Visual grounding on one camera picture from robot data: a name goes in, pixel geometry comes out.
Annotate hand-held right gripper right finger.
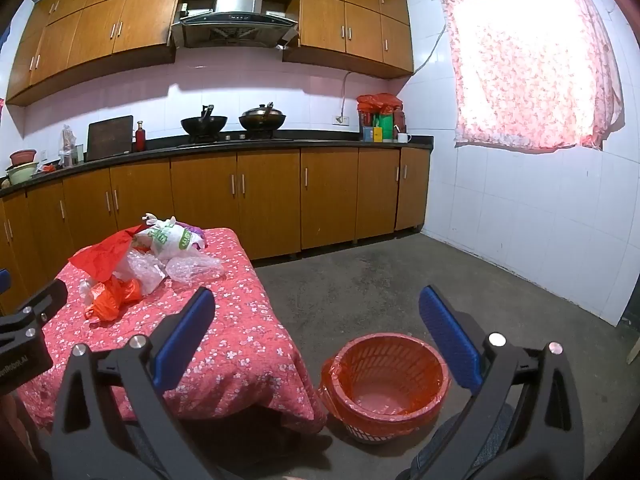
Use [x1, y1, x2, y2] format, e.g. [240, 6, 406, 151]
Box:
[397, 285, 586, 480]

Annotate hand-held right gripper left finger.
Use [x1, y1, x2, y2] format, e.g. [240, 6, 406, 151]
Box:
[50, 286, 226, 480]

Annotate orange plastic basket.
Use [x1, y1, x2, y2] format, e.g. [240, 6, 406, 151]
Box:
[322, 332, 452, 445]

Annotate red floral blanket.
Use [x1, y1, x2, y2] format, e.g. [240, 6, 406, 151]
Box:
[17, 227, 328, 436]

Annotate clear plastic bag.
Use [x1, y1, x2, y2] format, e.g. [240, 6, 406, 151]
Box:
[165, 255, 226, 286]
[114, 250, 168, 296]

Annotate red plastic bag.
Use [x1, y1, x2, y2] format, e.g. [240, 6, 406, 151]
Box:
[68, 230, 146, 283]

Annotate white green-print plastic bag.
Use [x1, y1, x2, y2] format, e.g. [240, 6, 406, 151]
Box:
[132, 214, 207, 261]

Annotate glass jar with bag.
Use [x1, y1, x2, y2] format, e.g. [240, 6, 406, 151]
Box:
[59, 125, 83, 168]

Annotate wooden base cabinets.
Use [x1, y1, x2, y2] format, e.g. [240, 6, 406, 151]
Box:
[0, 145, 432, 311]

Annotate dark cutting board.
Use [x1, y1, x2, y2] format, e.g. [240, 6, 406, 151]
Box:
[86, 115, 135, 162]

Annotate gas stove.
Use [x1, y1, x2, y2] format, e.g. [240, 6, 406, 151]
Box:
[177, 130, 293, 147]

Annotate black open wok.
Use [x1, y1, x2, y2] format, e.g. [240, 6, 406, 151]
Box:
[181, 105, 228, 136]

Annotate black wok with lid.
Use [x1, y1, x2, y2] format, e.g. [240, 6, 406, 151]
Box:
[238, 102, 287, 133]

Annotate black kitchen countertop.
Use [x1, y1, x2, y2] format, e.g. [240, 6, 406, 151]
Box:
[0, 132, 433, 198]

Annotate red bag on bottles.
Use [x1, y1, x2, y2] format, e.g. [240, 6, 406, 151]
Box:
[356, 93, 404, 113]

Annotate pink floral curtain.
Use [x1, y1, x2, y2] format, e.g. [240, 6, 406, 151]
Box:
[440, 0, 626, 151]

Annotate steel range hood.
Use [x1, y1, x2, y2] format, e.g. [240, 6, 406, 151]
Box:
[171, 0, 300, 50]

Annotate wooden wall cabinet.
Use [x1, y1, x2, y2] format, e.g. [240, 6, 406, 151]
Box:
[282, 0, 415, 80]
[6, 0, 188, 106]

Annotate white wall cable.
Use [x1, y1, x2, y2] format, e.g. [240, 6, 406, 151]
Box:
[341, 22, 447, 117]

